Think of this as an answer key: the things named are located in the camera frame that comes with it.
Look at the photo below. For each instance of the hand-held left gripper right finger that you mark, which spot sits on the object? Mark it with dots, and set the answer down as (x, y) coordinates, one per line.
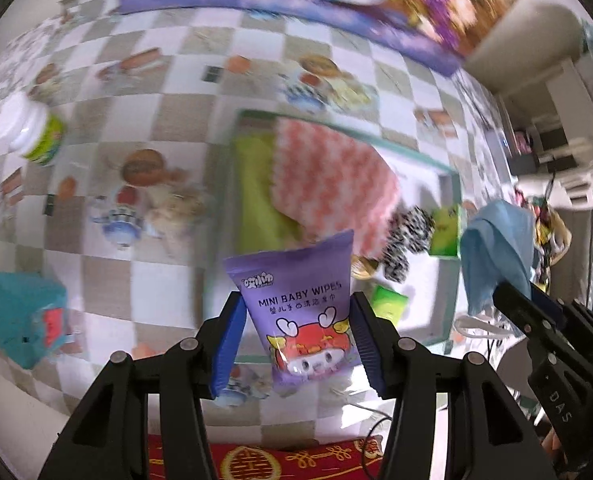
(366, 345)

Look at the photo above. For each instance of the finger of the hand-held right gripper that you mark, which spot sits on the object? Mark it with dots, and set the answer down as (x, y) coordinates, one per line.
(521, 310)
(551, 312)

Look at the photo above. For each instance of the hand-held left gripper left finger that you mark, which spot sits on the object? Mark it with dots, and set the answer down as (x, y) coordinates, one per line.
(226, 345)

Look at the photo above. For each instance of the blue face mask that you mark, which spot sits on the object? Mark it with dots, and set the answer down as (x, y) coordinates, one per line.
(496, 255)

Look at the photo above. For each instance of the purple wet wipes packet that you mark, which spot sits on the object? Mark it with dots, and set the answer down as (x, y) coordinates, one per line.
(296, 300)

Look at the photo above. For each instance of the green tissue packet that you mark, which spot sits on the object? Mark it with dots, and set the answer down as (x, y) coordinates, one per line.
(446, 232)

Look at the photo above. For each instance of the black white zebra toy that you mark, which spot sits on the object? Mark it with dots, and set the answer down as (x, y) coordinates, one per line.
(406, 230)

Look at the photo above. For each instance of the lime green cloth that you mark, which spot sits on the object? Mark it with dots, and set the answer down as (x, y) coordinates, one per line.
(259, 195)

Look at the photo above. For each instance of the white tray with teal rim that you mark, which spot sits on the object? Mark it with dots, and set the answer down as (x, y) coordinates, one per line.
(421, 182)

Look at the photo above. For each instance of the orange white zigzag cloth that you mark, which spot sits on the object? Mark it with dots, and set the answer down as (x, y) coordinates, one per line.
(326, 175)

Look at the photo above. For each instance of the small green packet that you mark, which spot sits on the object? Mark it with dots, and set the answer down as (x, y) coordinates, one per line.
(389, 302)

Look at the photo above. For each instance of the colourful clutter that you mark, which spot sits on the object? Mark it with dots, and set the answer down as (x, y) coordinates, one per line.
(546, 225)

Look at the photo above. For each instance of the red mat with gold print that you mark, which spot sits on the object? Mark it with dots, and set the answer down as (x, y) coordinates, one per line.
(266, 462)

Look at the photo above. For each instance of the white furniture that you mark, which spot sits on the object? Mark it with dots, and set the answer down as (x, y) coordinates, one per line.
(576, 175)

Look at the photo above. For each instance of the teal packet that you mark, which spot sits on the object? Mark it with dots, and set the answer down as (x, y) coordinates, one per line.
(16, 315)

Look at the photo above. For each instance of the checkered printed tablecloth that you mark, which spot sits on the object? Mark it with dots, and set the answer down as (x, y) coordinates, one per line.
(176, 120)

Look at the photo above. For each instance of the white bottle with green label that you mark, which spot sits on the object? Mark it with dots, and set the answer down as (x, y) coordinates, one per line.
(26, 125)

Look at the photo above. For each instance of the floral wall poster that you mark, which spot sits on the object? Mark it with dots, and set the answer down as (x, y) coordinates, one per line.
(326, 0)

